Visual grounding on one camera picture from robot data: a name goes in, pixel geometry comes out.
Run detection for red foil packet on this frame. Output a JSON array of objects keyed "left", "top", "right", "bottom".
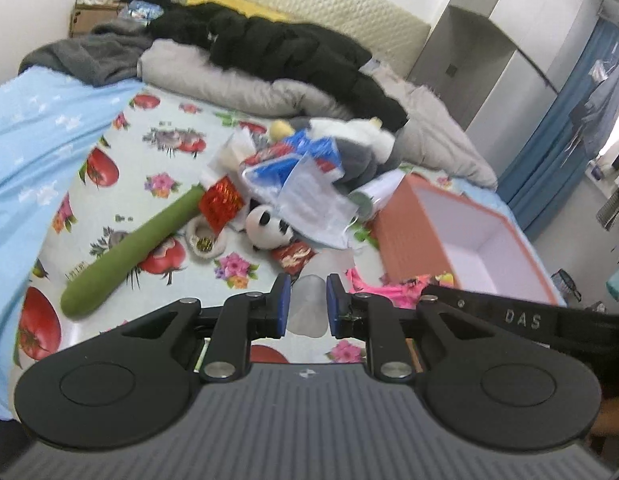
[{"left": 198, "top": 177, "right": 244, "bottom": 235}]

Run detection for blue white plastic bag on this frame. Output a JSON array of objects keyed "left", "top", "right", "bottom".
[{"left": 240, "top": 130, "right": 344, "bottom": 186}]

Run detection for sponge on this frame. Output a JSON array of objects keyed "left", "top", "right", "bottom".
[{"left": 209, "top": 128, "right": 256, "bottom": 174}]

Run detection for pink fabric item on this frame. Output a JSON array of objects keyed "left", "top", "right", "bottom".
[{"left": 345, "top": 268, "right": 456, "bottom": 310}]

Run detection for red envelope packet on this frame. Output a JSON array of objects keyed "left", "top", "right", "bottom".
[{"left": 270, "top": 240, "right": 316, "bottom": 276}]

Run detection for small cream round pouch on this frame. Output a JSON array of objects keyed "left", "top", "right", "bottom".
[{"left": 185, "top": 216, "right": 228, "bottom": 260}]

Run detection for panda plush head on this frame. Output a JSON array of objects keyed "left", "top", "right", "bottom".
[{"left": 244, "top": 205, "right": 294, "bottom": 250}]

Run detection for orange cardboard box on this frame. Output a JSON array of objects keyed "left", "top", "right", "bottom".
[{"left": 373, "top": 174, "right": 560, "bottom": 306}]

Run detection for white cylindrical can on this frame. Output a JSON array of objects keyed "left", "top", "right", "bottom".
[{"left": 349, "top": 169, "right": 406, "bottom": 221}]

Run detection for face masks in plastic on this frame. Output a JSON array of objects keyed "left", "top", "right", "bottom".
[{"left": 239, "top": 155, "right": 357, "bottom": 249}]

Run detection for grey penguin plush toy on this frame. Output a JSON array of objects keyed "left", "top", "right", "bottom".
[{"left": 268, "top": 117, "right": 401, "bottom": 191}]

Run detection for green massage stick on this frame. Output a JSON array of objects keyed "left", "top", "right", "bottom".
[{"left": 60, "top": 185, "right": 204, "bottom": 318}]

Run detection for blue curtain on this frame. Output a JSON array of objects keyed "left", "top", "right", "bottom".
[{"left": 498, "top": 20, "right": 619, "bottom": 240}]

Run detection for grey quilt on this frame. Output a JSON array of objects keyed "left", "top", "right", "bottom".
[{"left": 137, "top": 39, "right": 498, "bottom": 190}]

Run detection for floral fruit tablecloth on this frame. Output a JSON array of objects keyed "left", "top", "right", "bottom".
[{"left": 14, "top": 90, "right": 389, "bottom": 370}]

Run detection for black puffy jacket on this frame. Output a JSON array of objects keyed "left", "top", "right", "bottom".
[{"left": 122, "top": 0, "right": 408, "bottom": 132}]

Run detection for light blue blanket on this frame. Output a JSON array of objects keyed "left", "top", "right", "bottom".
[{"left": 0, "top": 67, "right": 142, "bottom": 422}]

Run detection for dark grey fleece blanket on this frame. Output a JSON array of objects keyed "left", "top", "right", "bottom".
[{"left": 18, "top": 18, "right": 153, "bottom": 87}]

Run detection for white wardrobe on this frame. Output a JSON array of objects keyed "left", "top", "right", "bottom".
[{"left": 409, "top": 0, "right": 599, "bottom": 174}]

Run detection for yellow pillow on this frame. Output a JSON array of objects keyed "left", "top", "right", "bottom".
[{"left": 186, "top": 0, "right": 293, "bottom": 23}]

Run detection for brown cardboard box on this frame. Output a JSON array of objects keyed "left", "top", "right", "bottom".
[{"left": 69, "top": 3, "right": 123, "bottom": 37}]

